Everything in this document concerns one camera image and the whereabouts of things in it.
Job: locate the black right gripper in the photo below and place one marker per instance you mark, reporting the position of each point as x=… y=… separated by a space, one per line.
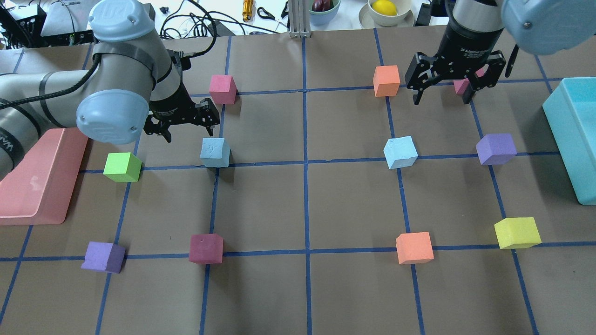
x=467 y=41

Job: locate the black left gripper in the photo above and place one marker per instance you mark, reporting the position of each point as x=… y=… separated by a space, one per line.
x=173 y=105

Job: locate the light blue block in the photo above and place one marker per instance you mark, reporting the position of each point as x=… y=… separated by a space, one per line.
x=400 y=152
x=215 y=152

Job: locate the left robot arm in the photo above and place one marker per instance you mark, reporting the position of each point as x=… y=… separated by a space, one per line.
x=134 y=86

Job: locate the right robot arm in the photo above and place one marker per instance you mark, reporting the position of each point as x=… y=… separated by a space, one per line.
x=538 y=27

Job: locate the pink block far right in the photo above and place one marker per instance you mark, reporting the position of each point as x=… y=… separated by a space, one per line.
x=460 y=85

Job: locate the green foam block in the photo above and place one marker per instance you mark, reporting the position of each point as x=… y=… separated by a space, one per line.
x=122 y=167

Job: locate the orange block far right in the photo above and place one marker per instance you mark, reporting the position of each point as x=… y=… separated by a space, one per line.
x=386 y=81

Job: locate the orange block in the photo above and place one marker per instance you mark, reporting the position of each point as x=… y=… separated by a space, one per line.
x=414 y=248
x=386 y=81

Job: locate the pink block far left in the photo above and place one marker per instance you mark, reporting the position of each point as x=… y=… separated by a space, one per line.
x=223 y=89

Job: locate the purple block right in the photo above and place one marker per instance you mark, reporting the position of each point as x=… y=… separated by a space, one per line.
x=496 y=149

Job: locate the purple block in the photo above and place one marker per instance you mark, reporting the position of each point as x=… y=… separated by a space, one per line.
x=496 y=149
x=104 y=257

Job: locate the bowl with lemon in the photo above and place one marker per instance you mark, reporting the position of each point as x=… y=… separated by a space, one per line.
x=368 y=18

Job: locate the yellow lemon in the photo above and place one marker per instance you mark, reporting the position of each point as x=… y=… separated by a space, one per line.
x=385 y=7

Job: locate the dark pink block near left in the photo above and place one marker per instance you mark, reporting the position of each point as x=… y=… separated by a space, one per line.
x=206 y=249

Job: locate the cyan plastic bin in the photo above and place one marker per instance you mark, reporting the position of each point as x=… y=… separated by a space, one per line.
x=571 y=112

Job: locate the purple block near left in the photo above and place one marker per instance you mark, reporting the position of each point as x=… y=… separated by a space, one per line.
x=104 y=257

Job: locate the pink plastic tray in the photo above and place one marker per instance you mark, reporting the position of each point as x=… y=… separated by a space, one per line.
x=39 y=190

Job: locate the green bowl with eggplant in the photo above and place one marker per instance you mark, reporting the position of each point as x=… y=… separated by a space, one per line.
x=323 y=11

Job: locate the gold metal cylinder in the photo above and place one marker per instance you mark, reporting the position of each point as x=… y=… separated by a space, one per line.
x=248 y=10

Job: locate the yellow foam block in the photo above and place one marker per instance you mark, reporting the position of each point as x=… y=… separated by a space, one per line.
x=515 y=233

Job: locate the orange block near right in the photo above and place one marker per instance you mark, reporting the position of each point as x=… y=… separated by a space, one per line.
x=414 y=248

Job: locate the black scissors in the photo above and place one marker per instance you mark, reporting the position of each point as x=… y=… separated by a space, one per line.
x=266 y=15

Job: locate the black electronics box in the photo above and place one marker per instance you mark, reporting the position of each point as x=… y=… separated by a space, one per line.
x=67 y=23

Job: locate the aluminium frame post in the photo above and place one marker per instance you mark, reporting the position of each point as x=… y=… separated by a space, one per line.
x=299 y=19

